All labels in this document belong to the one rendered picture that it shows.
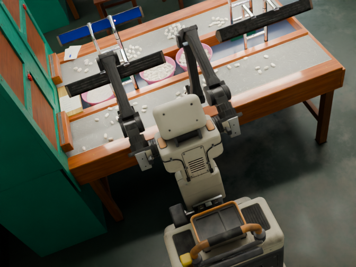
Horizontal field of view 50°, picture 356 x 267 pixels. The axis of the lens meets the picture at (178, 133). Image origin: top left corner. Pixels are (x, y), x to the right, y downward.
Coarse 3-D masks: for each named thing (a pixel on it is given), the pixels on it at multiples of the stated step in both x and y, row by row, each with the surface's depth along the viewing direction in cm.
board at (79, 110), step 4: (60, 88) 281; (64, 88) 280; (60, 92) 279; (64, 92) 278; (60, 96) 276; (80, 100) 269; (80, 108) 264; (68, 112) 263; (72, 112) 263; (76, 112) 262; (80, 112) 262; (68, 116) 261
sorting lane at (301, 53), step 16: (272, 48) 269; (288, 48) 266; (304, 48) 262; (320, 48) 259; (240, 64) 265; (256, 64) 262; (288, 64) 256; (304, 64) 253; (224, 80) 258; (240, 80) 255; (256, 80) 252; (272, 80) 249; (144, 96) 264; (160, 96) 261; (176, 96) 257; (112, 112) 260; (144, 112) 254; (80, 128) 257; (96, 128) 254; (112, 128) 251; (80, 144) 247; (96, 144) 245
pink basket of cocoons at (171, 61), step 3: (165, 57) 282; (168, 57) 281; (168, 60) 282; (171, 60) 280; (171, 63) 281; (174, 63) 275; (174, 66) 276; (174, 69) 271; (141, 72) 279; (141, 75) 276; (168, 75) 268; (171, 75) 271; (144, 78) 271; (165, 78) 268; (147, 81) 272; (150, 81) 268; (153, 81) 268; (156, 81) 267; (150, 84) 275
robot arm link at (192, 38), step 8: (184, 32) 187; (192, 32) 187; (184, 40) 195; (192, 40) 186; (192, 48) 187; (200, 48) 185; (200, 56) 184; (200, 64) 184; (208, 64) 182; (208, 72) 181; (208, 80) 180; (216, 80) 180; (208, 88) 180; (224, 88) 178; (208, 96) 179
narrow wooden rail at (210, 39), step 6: (204, 36) 289; (210, 36) 287; (204, 42) 289; (210, 42) 291; (216, 42) 292; (168, 48) 288; (174, 48) 287; (180, 48) 286; (168, 54) 287; (174, 54) 288
